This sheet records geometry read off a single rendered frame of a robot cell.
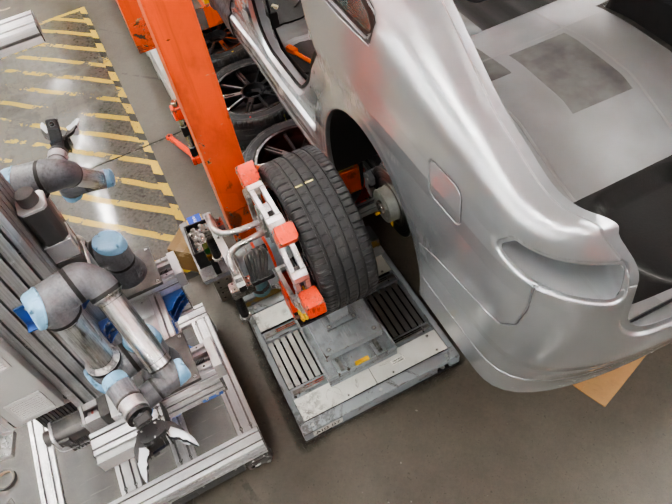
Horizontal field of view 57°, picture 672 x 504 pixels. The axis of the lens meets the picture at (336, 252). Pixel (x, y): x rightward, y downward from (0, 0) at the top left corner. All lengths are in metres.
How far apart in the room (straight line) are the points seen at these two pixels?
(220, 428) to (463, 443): 1.09
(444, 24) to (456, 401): 1.81
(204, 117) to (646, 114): 1.79
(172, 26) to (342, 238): 0.93
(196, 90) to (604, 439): 2.25
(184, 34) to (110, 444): 1.46
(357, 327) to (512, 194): 1.59
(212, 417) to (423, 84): 1.81
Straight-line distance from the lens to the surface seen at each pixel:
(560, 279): 1.65
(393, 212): 2.52
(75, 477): 3.06
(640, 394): 3.18
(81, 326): 1.99
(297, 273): 2.24
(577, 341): 1.80
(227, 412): 2.90
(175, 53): 2.34
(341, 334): 2.95
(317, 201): 2.21
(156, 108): 4.91
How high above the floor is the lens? 2.74
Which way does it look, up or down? 51 degrees down
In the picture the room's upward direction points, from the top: 11 degrees counter-clockwise
